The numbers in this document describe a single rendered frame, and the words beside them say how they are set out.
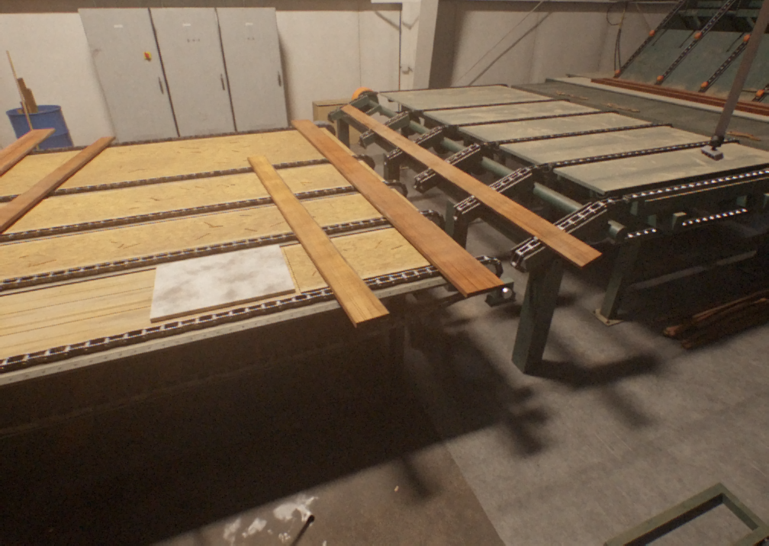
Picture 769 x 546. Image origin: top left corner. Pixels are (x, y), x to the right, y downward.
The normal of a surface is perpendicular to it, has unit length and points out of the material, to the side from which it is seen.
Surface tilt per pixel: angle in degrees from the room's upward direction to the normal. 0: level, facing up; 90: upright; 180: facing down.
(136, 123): 90
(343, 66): 88
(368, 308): 0
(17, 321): 0
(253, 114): 90
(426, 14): 99
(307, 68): 88
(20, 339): 0
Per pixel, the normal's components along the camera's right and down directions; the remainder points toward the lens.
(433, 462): 0.00, -0.86
